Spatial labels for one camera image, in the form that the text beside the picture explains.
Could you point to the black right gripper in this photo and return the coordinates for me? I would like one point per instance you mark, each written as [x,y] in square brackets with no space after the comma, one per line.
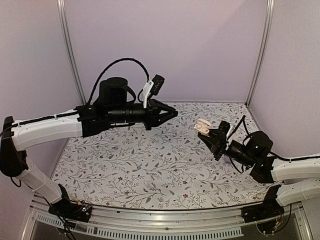
[217,143]

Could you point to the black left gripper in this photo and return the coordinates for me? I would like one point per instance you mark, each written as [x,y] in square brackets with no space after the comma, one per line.
[154,117]

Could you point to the cream earbud charging case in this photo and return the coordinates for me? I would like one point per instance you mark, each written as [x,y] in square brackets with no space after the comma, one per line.
[203,126]

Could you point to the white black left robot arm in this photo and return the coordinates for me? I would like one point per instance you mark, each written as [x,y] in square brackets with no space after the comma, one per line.
[110,110]

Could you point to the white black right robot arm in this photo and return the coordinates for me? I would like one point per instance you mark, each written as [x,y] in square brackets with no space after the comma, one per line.
[294,180]

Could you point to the purple round case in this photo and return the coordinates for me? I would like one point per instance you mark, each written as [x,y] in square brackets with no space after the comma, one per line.
[226,160]

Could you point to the floral patterned table mat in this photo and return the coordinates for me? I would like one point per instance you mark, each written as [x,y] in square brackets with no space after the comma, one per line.
[166,168]

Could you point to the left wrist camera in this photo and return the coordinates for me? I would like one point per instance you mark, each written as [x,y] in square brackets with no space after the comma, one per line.
[150,89]

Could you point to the front aluminium rail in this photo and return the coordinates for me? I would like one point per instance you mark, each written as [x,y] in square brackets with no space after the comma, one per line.
[112,223]

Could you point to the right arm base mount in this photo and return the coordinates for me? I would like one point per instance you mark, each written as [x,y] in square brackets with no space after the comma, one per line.
[267,216]

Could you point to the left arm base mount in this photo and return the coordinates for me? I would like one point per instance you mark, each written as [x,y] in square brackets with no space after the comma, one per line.
[79,211]

